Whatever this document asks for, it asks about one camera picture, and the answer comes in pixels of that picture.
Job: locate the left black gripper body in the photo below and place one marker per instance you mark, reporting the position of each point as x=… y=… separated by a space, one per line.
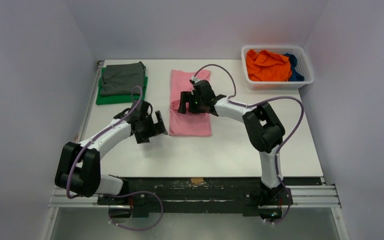
x=147 y=124

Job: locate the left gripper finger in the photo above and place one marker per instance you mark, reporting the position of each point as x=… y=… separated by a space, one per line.
x=142 y=137
x=159 y=125

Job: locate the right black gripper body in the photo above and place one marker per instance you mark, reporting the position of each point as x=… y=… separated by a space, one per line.
x=190 y=103

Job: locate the pink t shirt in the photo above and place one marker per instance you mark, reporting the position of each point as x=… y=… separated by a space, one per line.
x=185 y=125

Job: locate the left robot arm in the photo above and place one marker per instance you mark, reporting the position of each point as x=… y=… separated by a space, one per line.
x=79 y=167

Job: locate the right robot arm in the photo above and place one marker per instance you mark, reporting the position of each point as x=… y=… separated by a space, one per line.
x=263 y=127

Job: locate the folded grey t shirt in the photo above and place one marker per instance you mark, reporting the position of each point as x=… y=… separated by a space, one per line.
x=121 y=79

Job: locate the folded green t shirt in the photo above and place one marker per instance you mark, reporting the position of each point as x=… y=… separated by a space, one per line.
x=113 y=99

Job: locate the brown tape piece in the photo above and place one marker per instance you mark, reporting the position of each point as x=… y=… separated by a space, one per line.
x=197 y=180

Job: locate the orange t shirt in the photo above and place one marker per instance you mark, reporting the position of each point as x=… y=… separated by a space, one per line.
x=266 y=66

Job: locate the blue t shirt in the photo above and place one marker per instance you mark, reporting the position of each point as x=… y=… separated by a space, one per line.
x=295 y=75

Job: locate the white plastic basket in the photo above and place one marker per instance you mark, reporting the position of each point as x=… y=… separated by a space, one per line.
x=303 y=67

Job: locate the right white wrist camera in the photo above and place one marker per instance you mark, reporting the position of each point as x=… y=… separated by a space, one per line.
x=193 y=80

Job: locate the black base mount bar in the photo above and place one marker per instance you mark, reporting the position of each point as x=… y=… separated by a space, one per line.
x=217 y=195

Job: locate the aluminium frame rail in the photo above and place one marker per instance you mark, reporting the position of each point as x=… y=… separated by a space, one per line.
x=315 y=212

